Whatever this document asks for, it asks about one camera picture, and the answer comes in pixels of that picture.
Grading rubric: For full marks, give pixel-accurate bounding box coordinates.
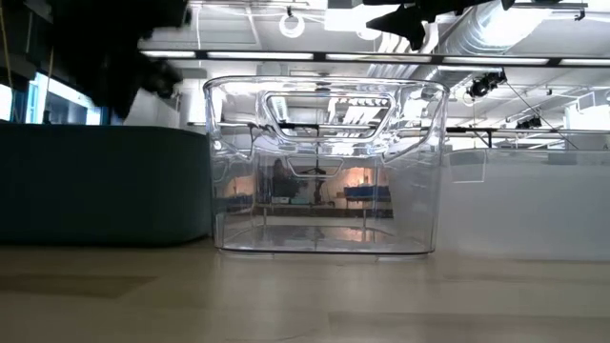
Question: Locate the teal plastic bin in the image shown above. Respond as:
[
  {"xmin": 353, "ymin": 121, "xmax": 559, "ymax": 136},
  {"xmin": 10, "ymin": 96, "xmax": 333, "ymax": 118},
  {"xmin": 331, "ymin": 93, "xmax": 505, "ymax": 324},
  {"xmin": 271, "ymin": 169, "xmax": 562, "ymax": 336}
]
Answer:
[{"xmin": 0, "ymin": 121, "xmax": 214, "ymax": 247}]

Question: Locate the white ring lamp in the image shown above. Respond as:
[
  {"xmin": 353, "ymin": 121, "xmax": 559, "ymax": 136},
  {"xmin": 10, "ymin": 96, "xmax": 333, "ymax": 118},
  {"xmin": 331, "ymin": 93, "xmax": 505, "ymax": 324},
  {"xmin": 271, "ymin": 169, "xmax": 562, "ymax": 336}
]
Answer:
[{"xmin": 277, "ymin": 11, "xmax": 307, "ymax": 40}]

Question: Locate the linear ceiling light fixture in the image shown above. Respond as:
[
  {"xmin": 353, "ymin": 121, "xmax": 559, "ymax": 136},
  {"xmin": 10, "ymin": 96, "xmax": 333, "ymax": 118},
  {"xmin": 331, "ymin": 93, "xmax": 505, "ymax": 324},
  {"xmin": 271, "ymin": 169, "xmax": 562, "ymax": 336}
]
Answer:
[{"xmin": 137, "ymin": 47, "xmax": 610, "ymax": 68}]

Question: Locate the person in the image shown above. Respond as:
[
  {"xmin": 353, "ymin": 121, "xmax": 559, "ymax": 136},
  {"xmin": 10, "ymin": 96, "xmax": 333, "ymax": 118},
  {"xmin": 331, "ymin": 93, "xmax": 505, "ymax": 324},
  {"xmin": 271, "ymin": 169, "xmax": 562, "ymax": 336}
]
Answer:
[{"xmin": 272, "ymin": 158, "xmax": 300, "ymax": 199}]

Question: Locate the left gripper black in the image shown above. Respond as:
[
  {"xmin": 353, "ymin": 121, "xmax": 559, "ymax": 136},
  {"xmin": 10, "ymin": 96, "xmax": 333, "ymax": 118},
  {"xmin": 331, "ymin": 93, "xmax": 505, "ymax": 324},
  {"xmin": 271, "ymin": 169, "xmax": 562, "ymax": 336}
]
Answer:
[{"xmin": 88, "ymin": 50, "xmax": 186, "ymax": 121}]

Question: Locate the bright window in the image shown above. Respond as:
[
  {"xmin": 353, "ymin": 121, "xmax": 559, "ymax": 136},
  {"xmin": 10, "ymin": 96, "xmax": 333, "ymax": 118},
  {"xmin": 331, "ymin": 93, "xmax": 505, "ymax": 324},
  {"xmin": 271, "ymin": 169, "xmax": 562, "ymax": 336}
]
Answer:
[{"xmin": 0, "ymin": 71, "xmax": 104, "ymax": 127}]

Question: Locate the thin black diagonal cable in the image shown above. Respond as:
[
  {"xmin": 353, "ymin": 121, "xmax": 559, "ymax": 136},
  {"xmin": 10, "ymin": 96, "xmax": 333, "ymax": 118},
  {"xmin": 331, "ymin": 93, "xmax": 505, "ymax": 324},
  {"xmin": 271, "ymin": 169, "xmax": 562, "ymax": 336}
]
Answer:
[{"xmin": 504, "ymin": 81, "xmax": 580, "ymax": 151}]

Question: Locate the black horizontal rail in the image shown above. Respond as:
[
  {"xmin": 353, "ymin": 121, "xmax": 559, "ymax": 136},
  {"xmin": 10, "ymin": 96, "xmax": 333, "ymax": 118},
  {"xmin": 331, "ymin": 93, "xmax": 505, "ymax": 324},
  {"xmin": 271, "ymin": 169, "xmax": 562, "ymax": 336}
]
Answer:
[{"xmin": 445, "ymin": 125, "xmax": 610, "ymax": 149}]

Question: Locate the yellow hanging cord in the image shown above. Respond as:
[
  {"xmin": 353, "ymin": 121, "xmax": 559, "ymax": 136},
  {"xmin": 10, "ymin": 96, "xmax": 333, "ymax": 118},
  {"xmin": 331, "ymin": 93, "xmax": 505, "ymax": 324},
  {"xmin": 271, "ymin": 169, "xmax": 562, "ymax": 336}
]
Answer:
[{"xmin": 43, "ymin": 50, "xmax": 55, "ymax": 118}]

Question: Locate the black ceiling camera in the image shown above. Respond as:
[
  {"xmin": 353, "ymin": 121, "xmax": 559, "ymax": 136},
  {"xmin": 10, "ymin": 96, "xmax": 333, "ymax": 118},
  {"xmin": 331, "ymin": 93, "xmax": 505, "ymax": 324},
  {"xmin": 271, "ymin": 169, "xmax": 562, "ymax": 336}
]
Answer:
[
  {"xmin": 515, "ymin": 115, "xmax": 544, "ymax": 131},
  {"xmin": 465, "ymin": 70, "xmax": 509, "ymax": 100}
]

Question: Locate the clear plastic bin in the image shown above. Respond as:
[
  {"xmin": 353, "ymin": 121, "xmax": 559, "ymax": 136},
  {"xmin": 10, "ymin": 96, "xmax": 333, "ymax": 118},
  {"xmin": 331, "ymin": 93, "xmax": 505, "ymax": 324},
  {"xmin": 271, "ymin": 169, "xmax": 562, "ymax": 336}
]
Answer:
[{"xmin": 203, "ymin": 74, "xmax": 451, "ymax": 256}]

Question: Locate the frosted white plastic bin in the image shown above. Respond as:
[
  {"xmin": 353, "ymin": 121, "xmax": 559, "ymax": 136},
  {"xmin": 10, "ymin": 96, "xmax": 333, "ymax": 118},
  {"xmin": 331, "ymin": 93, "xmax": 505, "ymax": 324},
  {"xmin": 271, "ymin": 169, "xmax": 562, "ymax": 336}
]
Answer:
[{"xmin": 436, "ymin": 147, "xmax": 610, "ymax": 262}]

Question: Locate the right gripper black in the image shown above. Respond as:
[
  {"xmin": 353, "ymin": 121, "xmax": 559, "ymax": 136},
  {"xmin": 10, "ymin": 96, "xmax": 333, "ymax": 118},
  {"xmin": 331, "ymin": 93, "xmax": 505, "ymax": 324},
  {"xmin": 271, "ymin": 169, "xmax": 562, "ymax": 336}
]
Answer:
[{"xmin": 365, "ymin": 0, "xmax": 517, "ymax": 52}]

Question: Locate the blue background table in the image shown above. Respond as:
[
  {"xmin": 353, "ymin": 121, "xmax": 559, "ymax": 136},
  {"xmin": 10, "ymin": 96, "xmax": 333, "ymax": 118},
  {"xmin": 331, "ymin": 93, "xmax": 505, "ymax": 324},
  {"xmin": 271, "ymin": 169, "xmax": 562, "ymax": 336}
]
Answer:
[{"xmin": 342, "ymin": 185, "xmax": 393, "ymax": 202}]

